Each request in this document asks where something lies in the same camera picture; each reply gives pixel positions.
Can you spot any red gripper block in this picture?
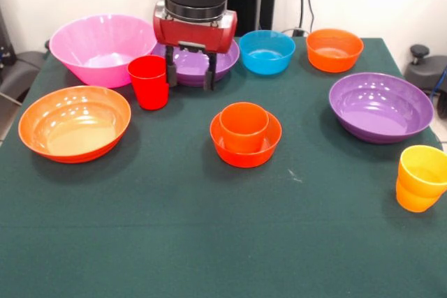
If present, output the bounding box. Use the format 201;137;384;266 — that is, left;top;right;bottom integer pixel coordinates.
152;1;239;91

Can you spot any red cup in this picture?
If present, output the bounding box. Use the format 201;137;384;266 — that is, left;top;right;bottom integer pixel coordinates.
126;54;171;111

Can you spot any small orange bowl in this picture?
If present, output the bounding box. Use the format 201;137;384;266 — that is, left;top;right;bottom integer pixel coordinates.
209;111;283;169
306;28;365;74

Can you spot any purple bowl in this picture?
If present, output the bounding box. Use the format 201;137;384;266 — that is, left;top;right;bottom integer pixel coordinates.
328;72;434;144
152;38;240;88

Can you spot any blue bowl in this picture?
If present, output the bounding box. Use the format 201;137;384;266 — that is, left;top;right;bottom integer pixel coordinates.
239;30;297;76

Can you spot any pink bowl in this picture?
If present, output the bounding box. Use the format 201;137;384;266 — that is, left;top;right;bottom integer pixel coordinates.
48;14;159;89

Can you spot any large orange bowl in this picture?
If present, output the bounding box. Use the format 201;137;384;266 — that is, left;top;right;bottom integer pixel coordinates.
17;85;132;164

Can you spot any dark green tablecloth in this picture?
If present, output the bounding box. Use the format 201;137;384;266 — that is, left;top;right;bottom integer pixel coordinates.
0;36;447;298

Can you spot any yellow cup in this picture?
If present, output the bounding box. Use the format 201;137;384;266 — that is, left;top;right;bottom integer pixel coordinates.
397;144;447;200

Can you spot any light orange cup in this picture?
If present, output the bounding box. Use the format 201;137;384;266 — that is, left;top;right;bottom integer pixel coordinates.
395;176;441;214

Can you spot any grey pedestal foot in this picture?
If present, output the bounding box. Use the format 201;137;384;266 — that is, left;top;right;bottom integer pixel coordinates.
0;51;46;95

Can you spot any black equipment frame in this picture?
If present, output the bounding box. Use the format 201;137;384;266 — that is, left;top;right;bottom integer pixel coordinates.
0;8;15;66

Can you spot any black pedestal foot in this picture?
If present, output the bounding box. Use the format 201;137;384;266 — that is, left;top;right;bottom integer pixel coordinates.
404;44;447;91

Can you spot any blue cable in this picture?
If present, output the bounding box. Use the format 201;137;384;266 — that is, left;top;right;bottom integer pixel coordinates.
429;67;447;98

